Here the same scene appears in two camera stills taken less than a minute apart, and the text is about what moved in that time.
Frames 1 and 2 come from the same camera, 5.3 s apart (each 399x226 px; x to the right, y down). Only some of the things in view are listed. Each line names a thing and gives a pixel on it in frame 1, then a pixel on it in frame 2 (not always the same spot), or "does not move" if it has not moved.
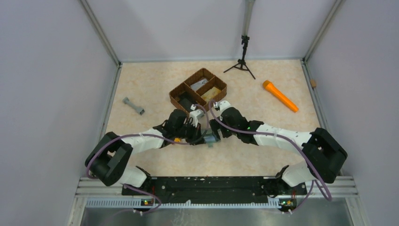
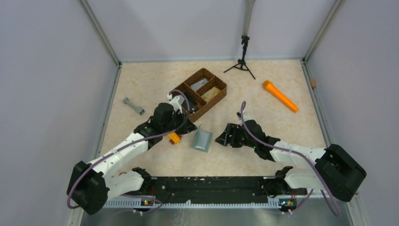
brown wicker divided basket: [201, 89] does not move
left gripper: [196, 137] to [187, 125]
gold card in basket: [210, 94] does not move
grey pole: [249, 4] does not move
